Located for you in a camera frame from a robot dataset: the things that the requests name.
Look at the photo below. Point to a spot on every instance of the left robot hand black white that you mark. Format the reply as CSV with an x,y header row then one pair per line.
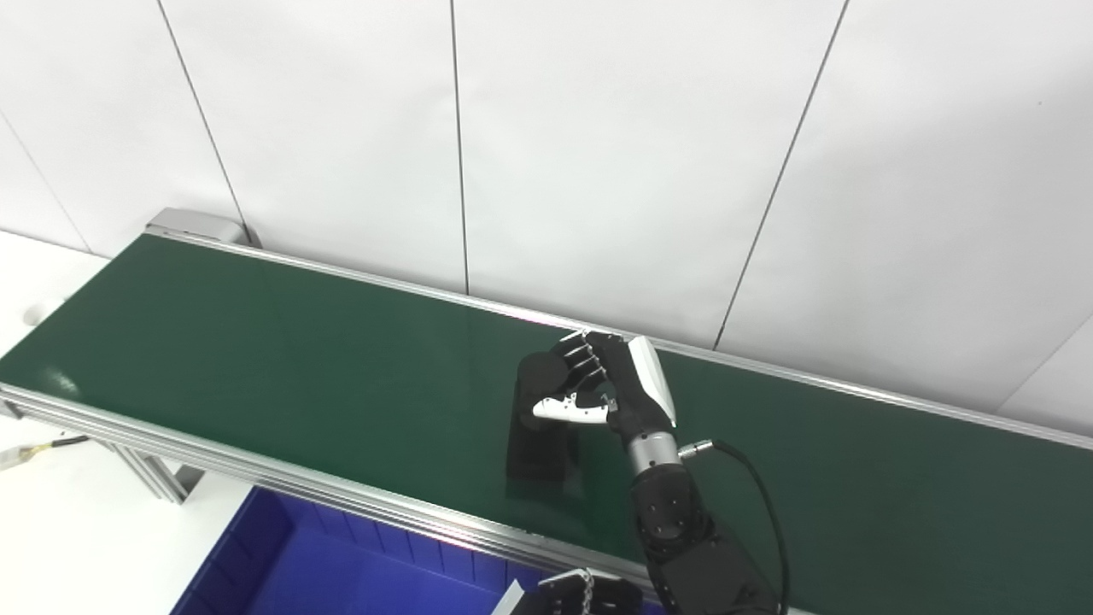
x,y
581,598

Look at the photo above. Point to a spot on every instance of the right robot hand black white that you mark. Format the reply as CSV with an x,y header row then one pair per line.
x,y
636,384

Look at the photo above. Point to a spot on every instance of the black cylinder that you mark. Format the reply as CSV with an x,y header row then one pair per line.
x,y
538,448

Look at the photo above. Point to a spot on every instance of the blue plastic bin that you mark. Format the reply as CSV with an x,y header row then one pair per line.
x,y
341,572

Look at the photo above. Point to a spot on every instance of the aluminium conveyor leg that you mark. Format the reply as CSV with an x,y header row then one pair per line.
x,y
154,474

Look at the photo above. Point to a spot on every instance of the green conveyor belt aluminium frame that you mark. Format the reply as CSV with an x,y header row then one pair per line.
x,y
299,359

